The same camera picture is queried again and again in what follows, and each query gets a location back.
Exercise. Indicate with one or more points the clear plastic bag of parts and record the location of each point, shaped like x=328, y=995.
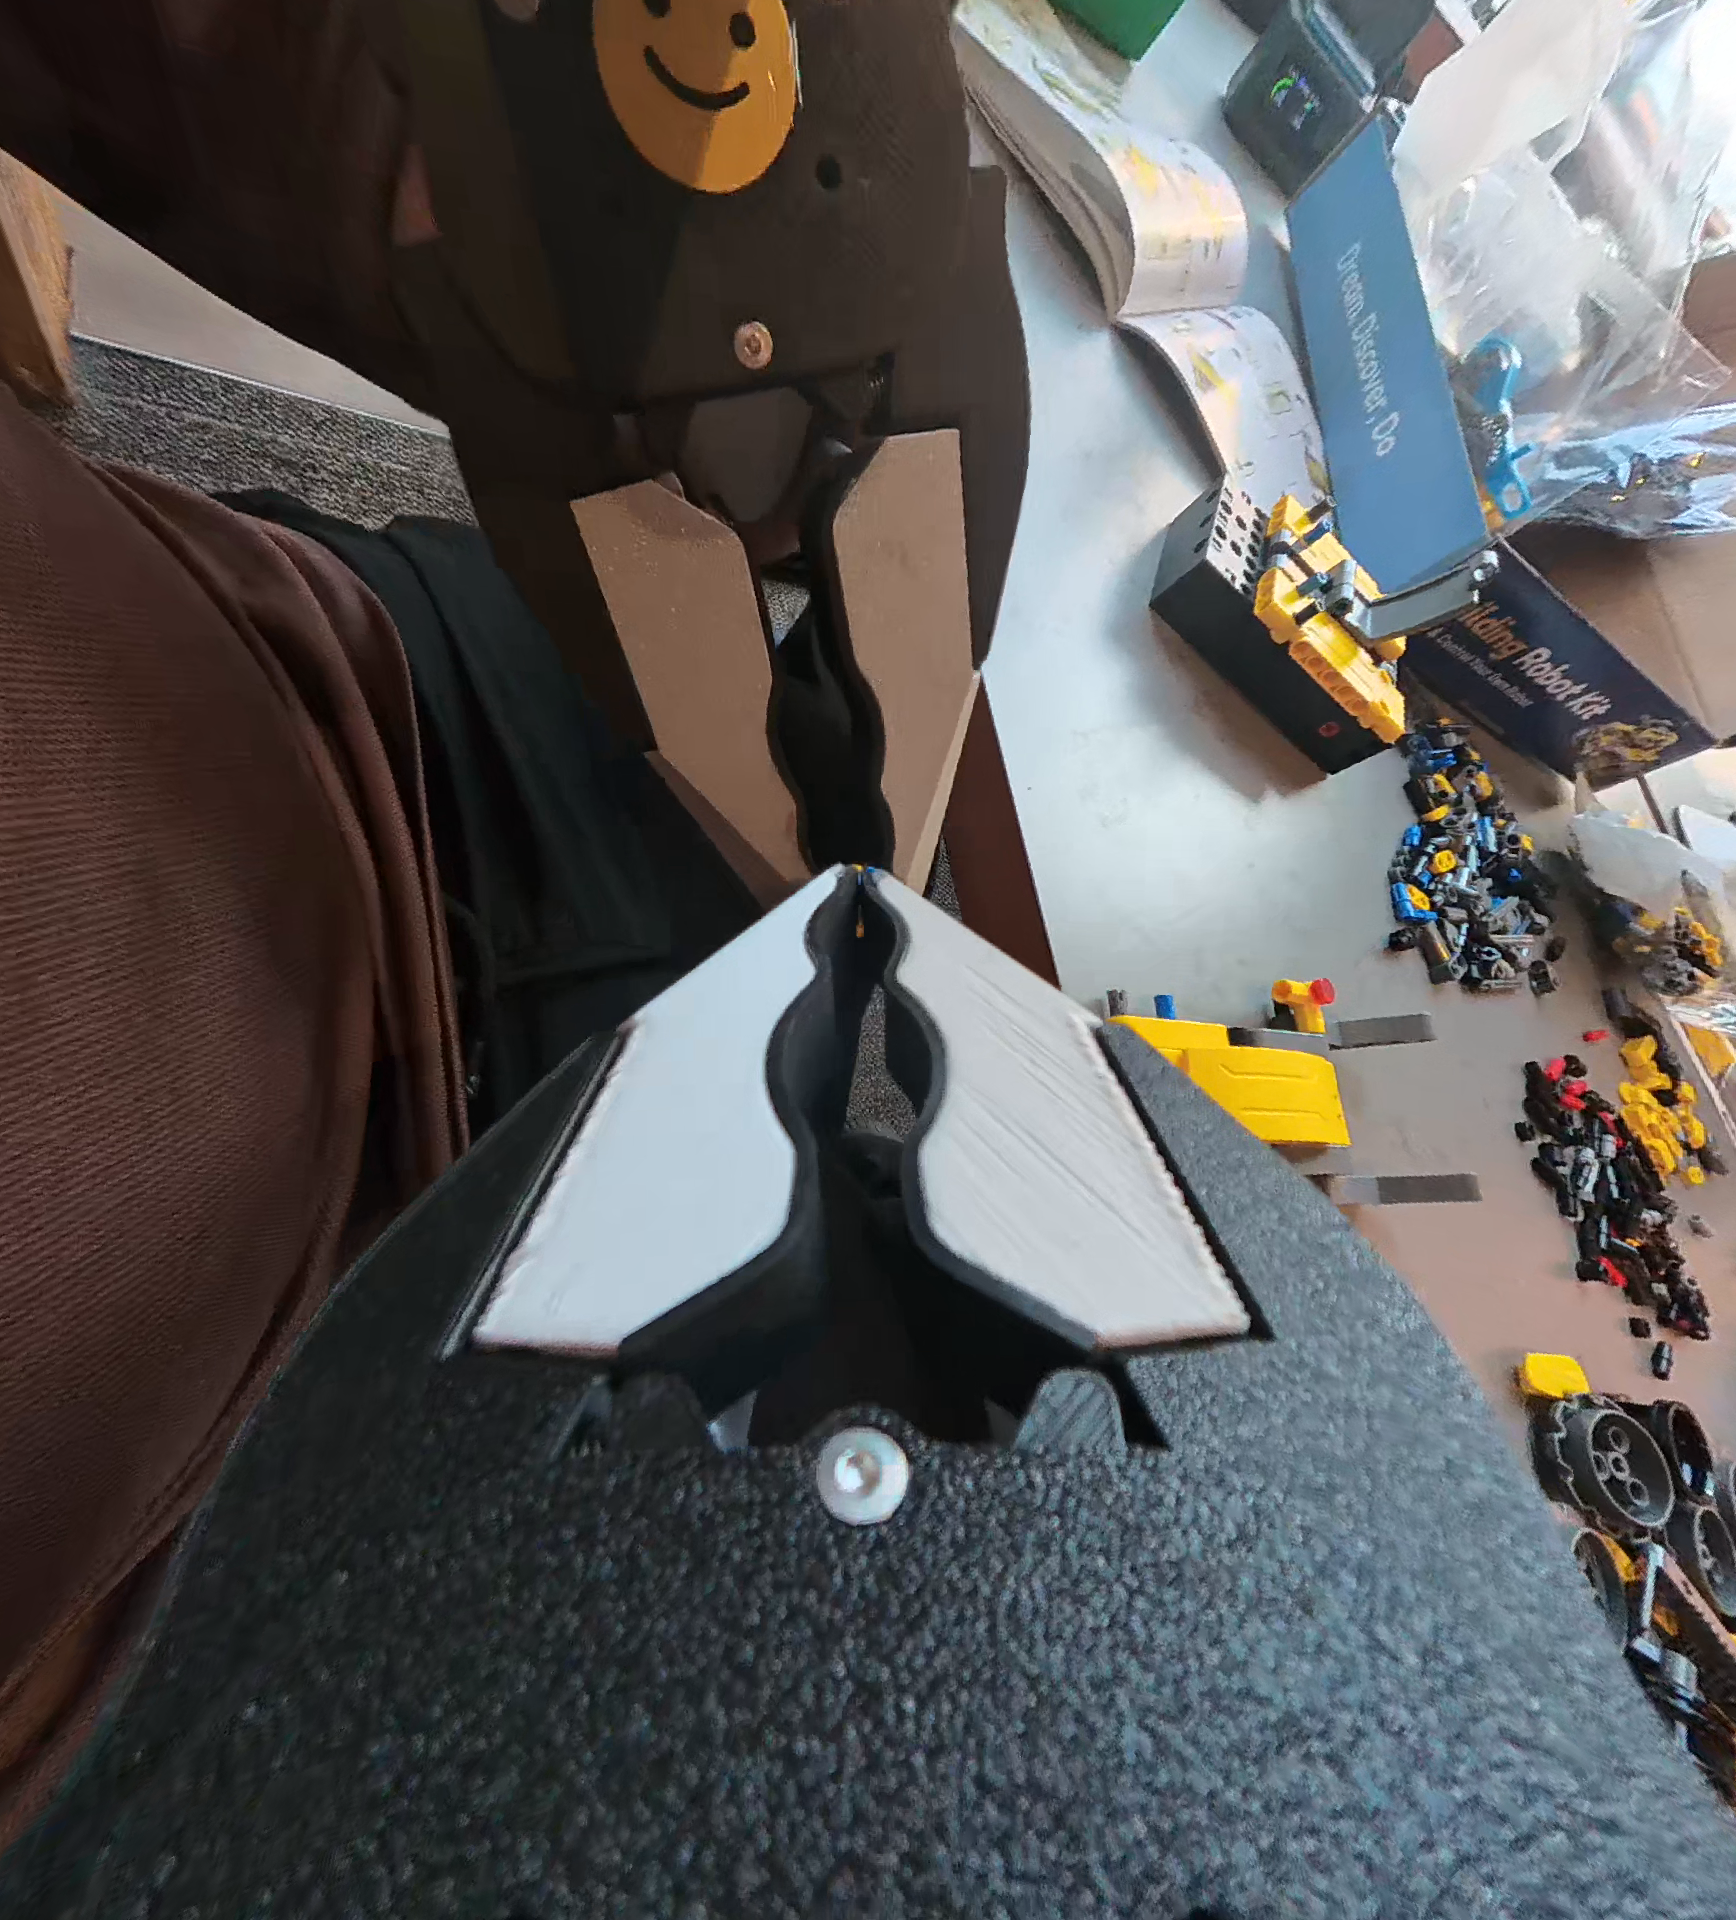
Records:
x=1693, y=917

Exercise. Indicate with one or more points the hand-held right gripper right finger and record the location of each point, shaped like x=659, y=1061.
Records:
x=1079, y=1187

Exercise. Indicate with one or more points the grey desk with wooden edge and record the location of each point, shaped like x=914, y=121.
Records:
x=1169, y=870

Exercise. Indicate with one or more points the instruction booklet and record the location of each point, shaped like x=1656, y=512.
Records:
x=1169, y=210

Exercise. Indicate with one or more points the yellow curved panel piece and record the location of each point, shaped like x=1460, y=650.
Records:
x=1552, y=1374

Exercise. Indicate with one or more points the yellow connector with blue pin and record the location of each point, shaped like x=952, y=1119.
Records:
x=1294, y=1006

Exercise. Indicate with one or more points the pile of black red pins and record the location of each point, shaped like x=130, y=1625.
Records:
x=1620, y=1201

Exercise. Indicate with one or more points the black and yellow brick block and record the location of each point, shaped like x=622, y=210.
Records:
x=1260, y=645

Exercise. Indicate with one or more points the yellow and grey brick assembly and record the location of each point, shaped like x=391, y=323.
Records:
x=1244, y=1088

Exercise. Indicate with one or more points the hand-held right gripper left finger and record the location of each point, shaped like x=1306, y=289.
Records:
x=644, y=1201

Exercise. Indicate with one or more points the black electronic device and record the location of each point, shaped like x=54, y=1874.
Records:
x=1303, y=106

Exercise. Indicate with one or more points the pile of blue grey connectors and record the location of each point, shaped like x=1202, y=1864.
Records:
x=1469, y=858

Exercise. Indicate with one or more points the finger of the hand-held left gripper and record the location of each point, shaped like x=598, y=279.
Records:
x=674, y=632
x=914, y=602

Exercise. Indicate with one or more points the pile of yellow angled beams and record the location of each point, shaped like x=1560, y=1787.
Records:
x=1659, y=1111

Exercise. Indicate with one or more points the large grey wheel hub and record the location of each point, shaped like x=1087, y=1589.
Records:
x=1718, y=1545
x=1603, y=1463

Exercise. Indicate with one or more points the blue cardboard kit box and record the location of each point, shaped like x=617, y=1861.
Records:
x=1394, y=361

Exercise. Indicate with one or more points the green board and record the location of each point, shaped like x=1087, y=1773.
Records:
x=1125, y=25

